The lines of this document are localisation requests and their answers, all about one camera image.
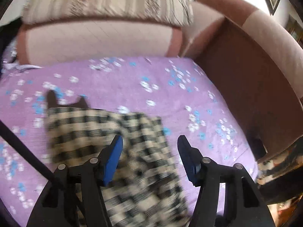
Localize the black cream checkered coat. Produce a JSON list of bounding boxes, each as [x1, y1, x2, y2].
[[46, 91, 190, 226]]

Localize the black clothes pile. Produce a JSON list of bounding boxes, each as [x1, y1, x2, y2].
[[0, 17, 22, 73]]

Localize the purple floral bed sheet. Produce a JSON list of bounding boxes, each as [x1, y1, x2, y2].
[[1, 57, 257, 226]]

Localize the pink brown headboard cushion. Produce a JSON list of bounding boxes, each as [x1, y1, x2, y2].
[[179, 0, 302, 100]]

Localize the striped floral pillow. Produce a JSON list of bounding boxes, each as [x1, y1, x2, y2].
[[22, 0, 193, 27]]

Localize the black cable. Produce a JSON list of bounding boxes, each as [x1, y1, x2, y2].
[[0, 120, 62, 187]]

